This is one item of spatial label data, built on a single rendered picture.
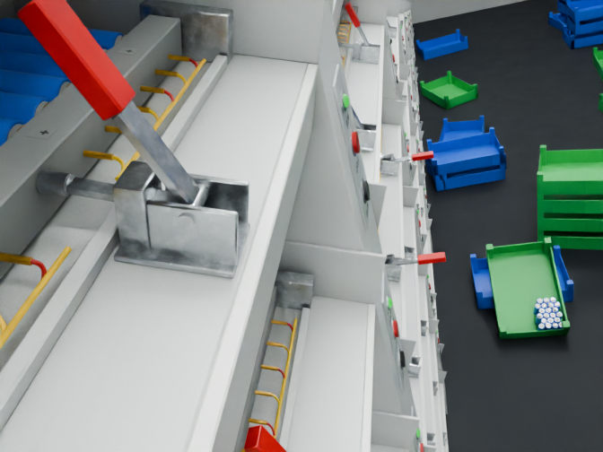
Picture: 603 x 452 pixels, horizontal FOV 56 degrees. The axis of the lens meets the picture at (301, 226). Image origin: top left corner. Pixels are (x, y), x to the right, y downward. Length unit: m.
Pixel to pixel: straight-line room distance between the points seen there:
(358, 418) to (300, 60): 0.23
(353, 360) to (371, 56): 0.57
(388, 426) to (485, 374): 1.29
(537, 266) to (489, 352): 0.34
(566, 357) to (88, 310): 1.78
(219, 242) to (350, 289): 0.27
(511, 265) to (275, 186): 1.82
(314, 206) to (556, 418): 1.44
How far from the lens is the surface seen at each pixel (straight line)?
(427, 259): 0.75
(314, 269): 0.43
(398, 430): 0.58
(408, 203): 1.24
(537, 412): 1.78
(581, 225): 2.21
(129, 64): 0.28
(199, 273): 0.19
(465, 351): 1.92
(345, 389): 0.40
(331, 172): 0.38
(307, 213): 0.41
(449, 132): 3.08
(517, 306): 1.98
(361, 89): 0.80
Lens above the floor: 1.45
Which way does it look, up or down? 34 degrees down
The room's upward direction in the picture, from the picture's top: 17 degrees counter-clockwise
